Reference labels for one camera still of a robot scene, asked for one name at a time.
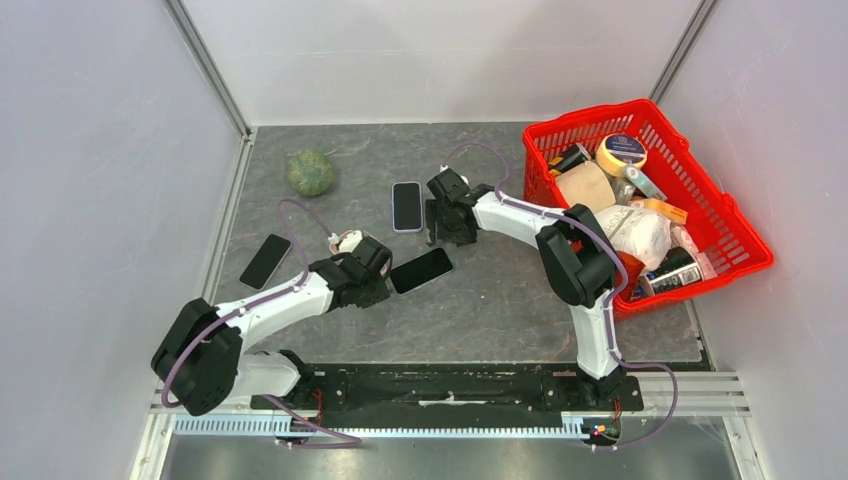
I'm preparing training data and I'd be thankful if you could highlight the grey slotted cable duct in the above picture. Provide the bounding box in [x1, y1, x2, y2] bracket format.
[173, 414, 586, 440]

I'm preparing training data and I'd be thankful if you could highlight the white wrapped package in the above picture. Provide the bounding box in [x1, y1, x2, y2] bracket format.
[595, 205, 672, 270]

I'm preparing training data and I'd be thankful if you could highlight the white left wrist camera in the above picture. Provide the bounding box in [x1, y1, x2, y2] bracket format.
[328, 230, 365, 254]

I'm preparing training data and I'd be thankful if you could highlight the black yellow tool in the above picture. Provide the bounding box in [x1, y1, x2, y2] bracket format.
[548, 142, 592, 177]

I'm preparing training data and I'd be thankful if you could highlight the black mounting base plate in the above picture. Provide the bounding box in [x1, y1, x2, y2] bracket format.
[282, 363, 644, 429]

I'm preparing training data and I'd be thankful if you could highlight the green felt ball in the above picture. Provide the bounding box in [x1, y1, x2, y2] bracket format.
[286, 149, 335, 197]

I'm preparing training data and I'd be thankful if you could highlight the red plastic basket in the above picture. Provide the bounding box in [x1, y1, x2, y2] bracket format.
[522, 99, 775, 317]

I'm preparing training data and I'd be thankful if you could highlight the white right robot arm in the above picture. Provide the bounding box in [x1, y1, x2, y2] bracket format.
[424, 168, 626, 409]

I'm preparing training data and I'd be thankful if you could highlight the black smartphone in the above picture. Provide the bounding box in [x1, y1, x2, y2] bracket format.
[392, 182, 423, 232]
[390, 248, 453, 294]
[239, 234, 292, 290]

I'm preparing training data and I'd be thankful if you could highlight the orange small box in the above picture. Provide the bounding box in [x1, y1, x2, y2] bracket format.
[630, 198, 689, 225]

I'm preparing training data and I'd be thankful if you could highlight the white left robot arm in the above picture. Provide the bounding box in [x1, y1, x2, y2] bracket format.
[151, 233, 393, 416]

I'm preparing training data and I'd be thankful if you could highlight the yellow masking tape roll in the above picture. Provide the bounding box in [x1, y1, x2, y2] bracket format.
[595, 133, 648, 178]

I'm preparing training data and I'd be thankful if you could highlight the lilac phone case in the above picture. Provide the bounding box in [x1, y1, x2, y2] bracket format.
[390, 180, 425, 234]

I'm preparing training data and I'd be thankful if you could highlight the teal white small packet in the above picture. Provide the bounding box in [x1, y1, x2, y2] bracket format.
[623, 164, 668, 201]

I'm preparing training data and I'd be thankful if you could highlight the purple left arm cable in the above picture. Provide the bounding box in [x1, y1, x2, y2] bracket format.
[160, 197, 364, 450]

